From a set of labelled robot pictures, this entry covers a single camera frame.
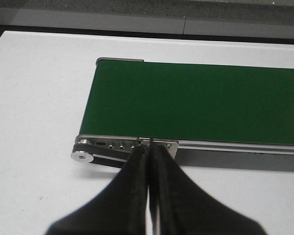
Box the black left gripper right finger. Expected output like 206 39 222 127
148 142 266 235

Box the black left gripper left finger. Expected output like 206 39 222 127
47 147 147 235

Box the conveyor end roller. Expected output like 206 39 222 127
71 139 94 163

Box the green conveyor belt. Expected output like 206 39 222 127
80 60 294 145

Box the grey stone counter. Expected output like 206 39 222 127
0 0 294 39

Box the aluminium conveyor frame rail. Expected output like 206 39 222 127
75 135 294 172

